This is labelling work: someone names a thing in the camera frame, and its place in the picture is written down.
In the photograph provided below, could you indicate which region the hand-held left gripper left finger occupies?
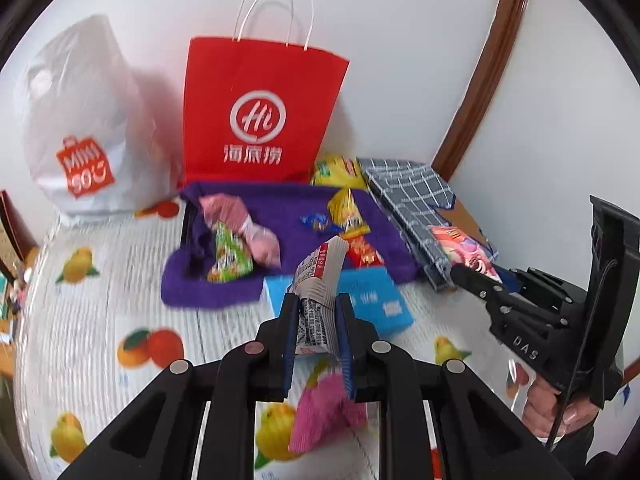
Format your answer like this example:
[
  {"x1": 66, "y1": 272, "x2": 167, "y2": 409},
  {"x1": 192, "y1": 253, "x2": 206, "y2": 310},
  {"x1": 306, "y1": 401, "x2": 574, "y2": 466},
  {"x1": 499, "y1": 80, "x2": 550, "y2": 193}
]
[{"x1": 60, "y1": 290, "x2": 301, "y2": 480}]

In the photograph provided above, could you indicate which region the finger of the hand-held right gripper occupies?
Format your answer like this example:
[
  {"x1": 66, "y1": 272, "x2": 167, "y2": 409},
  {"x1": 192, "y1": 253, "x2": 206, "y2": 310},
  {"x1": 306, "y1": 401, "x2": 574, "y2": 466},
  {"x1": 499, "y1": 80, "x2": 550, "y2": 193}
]
[{"x1": 450, "y1": 264, "x2": 521, "y2": 312}]

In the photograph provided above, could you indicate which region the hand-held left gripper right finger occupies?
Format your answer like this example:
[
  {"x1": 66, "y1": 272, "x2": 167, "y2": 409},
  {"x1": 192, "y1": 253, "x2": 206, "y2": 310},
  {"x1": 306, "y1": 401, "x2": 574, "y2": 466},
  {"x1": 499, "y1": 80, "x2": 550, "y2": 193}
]
[{"x1": 336, "y1": 292, "x2": 573, "y2": 480}]

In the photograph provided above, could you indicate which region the red pink snack packet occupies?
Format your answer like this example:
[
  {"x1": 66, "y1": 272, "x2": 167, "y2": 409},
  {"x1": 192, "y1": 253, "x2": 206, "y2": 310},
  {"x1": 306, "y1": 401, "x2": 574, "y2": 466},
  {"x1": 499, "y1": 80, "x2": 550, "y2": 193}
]
[{"x1": 427, "y1": 225, "x2": 503, "y2": 283}]

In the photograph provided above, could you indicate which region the white grey-print snack packet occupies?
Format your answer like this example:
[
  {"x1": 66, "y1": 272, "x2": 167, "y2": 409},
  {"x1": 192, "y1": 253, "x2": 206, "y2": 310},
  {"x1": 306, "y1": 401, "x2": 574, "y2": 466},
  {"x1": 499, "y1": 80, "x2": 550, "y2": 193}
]
[{"x1": 289, "y1": 235, "x2": 348, "y2": 358}]

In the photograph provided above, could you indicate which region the red gold-print snack packet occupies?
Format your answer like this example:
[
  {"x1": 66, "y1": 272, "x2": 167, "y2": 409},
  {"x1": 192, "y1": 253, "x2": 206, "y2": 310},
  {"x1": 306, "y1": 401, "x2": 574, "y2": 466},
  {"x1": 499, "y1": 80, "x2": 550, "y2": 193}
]
[{"x1": 345, "y1": 235, "x2": 386, "y2": 268}]

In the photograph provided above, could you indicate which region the person's right forearm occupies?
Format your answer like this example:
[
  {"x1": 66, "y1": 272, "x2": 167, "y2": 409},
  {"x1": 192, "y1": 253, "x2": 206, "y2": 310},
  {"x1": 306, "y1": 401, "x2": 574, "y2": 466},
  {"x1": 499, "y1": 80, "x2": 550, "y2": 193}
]
[{"x1": 537, "y1": 422, "x2": 631, "y2": 480}]

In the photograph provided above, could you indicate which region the person's right hand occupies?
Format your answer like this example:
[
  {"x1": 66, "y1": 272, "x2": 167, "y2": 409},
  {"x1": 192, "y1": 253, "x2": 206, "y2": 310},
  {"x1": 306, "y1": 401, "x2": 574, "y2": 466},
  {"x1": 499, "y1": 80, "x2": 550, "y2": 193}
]
[{"x1": 522, "y1": 375, "x2": 601, "y2": 438}]

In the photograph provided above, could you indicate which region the blue tissue pack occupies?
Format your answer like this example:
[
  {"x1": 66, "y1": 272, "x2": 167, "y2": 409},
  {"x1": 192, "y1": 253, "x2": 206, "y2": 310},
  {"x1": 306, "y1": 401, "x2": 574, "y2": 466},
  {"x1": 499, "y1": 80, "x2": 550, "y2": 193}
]
[{"x1": 264, "y1": 266, "x2": 416, "y2": 338}]

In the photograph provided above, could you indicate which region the pink gridded snack packet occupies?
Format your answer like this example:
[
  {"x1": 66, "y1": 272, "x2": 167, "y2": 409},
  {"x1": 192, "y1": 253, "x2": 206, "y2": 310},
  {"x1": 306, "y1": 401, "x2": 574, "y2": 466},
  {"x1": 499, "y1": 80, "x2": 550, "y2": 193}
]
[{"x1": 289, "y1": 365, "x2": 368, "y2": 453}]

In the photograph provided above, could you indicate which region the green snack packet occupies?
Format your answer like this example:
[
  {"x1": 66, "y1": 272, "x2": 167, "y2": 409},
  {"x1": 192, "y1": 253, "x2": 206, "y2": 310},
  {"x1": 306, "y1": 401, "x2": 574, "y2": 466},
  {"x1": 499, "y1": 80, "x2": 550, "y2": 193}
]
[{"x1": 207, "y1": 220, "x2": 253, "y2": 283}]

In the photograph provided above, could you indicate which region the plaid grey box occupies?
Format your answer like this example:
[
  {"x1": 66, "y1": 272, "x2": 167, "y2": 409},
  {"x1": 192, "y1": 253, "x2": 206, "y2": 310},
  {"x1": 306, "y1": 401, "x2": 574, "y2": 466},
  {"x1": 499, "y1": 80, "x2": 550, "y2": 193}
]
[{"x1": 356, "y1": 157, "x2": 458, "y2": 291}]

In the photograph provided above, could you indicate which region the small yellow snack packet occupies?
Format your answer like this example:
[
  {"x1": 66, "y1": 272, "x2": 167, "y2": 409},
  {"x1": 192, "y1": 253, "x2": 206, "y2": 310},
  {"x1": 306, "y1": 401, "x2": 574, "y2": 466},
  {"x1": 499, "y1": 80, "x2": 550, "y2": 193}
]
[{"x1": 327, "y1": 187, "x2": 371, "y2": 238}]

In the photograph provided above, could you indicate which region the purple towel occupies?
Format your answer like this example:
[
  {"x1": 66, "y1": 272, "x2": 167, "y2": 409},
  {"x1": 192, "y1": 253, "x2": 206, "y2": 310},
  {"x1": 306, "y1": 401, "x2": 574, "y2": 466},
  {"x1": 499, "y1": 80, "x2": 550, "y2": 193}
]
[{"x1": 161, "y1": 180, "x2": 421, "y2": 308}]

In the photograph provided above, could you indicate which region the large yellow snack packet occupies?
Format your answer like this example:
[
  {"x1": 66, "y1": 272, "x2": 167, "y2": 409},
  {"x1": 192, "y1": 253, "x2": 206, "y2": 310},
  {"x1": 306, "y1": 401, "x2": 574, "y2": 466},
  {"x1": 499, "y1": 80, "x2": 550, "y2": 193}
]
[{"x1": 310, "y1": 155, "x2": 371, "y2": 191}]

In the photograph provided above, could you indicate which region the fruit print tablecloth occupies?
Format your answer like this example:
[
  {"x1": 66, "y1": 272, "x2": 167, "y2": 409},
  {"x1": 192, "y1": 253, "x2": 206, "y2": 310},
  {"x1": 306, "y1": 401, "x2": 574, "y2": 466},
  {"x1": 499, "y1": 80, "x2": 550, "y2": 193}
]
[{"x1": 10, "y1": 200, "x2": 631, "y2": 480}]

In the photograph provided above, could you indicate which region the red paper bag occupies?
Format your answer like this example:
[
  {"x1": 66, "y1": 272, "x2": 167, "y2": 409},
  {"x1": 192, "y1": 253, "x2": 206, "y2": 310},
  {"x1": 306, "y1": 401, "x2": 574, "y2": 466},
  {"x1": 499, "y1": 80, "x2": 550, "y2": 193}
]
[{"x1": 181, "y1": 0, "x2": 351, "y2": 186}]

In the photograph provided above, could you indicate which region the white plastic shopping bag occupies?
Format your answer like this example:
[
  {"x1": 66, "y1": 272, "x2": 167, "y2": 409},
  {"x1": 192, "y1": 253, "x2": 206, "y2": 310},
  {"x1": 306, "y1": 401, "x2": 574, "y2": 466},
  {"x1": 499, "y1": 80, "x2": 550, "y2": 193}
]
[{"x1": 15, "y1": 14, "x2": 183, "y2": 217}]

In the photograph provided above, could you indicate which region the black cable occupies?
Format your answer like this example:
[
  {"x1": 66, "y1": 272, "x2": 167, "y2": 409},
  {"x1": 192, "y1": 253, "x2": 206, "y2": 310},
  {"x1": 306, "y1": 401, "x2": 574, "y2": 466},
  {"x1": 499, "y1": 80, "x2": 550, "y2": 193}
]
[{"x1": 545, "y1": 255, "x2": 618, "y2": 451}]

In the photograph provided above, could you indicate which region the wooden door frame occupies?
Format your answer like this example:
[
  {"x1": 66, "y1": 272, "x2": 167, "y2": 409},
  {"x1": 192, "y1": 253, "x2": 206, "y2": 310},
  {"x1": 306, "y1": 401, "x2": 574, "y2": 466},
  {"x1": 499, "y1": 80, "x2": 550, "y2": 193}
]
[{"x1": 432, "y1": 0, "x2": 533, "y2": 183}]

